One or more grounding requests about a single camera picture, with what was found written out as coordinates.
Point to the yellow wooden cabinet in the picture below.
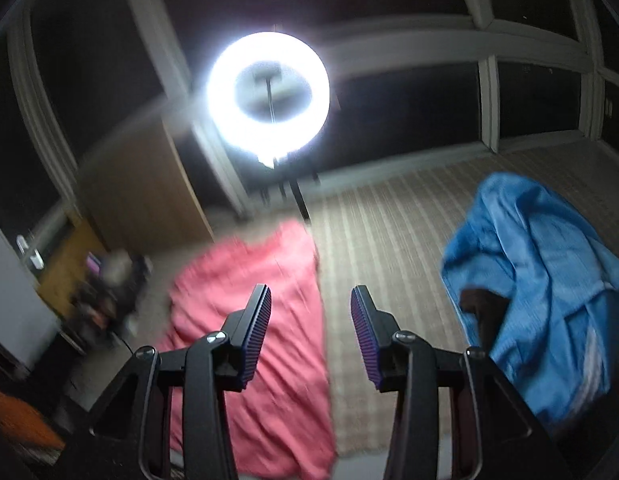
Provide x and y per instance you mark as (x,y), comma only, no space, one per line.
(72,260)

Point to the grey door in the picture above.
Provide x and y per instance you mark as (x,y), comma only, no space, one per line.
(14,300)

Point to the blue cloth garment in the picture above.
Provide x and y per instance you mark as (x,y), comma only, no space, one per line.
(529,260)

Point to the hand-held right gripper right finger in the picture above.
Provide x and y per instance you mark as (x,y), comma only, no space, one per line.
(363,335)

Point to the striped beige bed sheet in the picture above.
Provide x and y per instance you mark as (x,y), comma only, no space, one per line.
(389,235)

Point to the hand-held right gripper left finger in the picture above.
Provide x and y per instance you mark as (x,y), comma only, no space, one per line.
(257,332)

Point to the pink cloth garment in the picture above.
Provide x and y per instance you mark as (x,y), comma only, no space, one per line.
(289,270)

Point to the pile of dark clothes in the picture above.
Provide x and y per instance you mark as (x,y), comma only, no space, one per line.
(114,272)

